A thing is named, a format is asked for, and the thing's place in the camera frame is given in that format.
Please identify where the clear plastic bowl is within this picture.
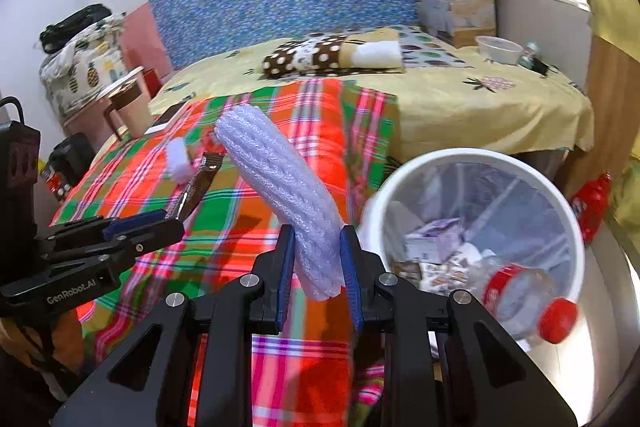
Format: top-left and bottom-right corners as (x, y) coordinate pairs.
(475, 36), (523, 66)

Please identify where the black bag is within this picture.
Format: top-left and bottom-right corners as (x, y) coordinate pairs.
(39, 4), (113, 55)

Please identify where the yellow printed bed sheet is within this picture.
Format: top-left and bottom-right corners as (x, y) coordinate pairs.
(147, 26), (596, 158)

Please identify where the red box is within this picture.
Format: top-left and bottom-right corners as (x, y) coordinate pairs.
(142, 68), (163, 95)

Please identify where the white foam net sleeve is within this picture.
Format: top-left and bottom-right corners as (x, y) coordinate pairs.
(165, 139), (195, 184)

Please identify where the pineapple print bag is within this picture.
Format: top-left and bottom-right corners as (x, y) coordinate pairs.
(40, 14), (128, 125)

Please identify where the brown polka dot pillow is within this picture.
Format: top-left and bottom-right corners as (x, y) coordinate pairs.
(261, 32), (348, 78)

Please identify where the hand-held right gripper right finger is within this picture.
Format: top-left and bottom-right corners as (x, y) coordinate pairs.
(339, 224), (579, 427)

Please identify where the wooden cabinet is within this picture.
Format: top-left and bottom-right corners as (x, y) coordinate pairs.
(562, 32), (640, 202)

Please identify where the beige mug with brown handle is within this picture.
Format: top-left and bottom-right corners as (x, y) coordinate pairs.
(102, 67), (154, 141)

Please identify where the small black clip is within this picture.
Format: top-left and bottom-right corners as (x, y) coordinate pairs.
(532, 58), (560, 78)

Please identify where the small clear bottle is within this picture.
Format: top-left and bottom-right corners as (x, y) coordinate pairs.
(517, 42), (541, 68)

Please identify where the leaf print pillow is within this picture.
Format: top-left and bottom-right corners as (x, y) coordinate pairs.
(397, 26), (473, 68)

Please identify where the brown snack wrapper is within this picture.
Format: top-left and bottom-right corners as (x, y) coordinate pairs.
(167, 152), (223, 223)

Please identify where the lilac foam net sleeve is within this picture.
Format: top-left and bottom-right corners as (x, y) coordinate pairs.
(215, 106), (348, 300)

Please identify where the white trash bin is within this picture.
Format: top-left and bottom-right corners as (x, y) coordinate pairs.
(357, 148), (586, 353)

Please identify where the white smartphone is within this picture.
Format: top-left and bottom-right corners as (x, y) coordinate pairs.
(144, 102), (191, 136)

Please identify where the clear plastic bottle red cap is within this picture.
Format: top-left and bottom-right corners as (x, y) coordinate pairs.
(480, 257), (578, 345)

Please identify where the colourful plaid blanket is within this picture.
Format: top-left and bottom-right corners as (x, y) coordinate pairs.
(50, 78), (401, 427)

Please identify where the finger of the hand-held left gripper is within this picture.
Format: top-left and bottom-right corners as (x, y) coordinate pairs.
(41, 220), (187, 269)
(36, 208), (169, 249)

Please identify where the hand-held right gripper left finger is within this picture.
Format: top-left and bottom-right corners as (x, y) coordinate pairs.
(52, 224), (297, 427)

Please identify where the yellow white folded cloth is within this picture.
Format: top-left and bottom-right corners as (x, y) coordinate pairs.
(340, 39), (405, 70)

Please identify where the black floor appliance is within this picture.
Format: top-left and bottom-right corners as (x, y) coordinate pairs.
(50, 133), (97, 188)

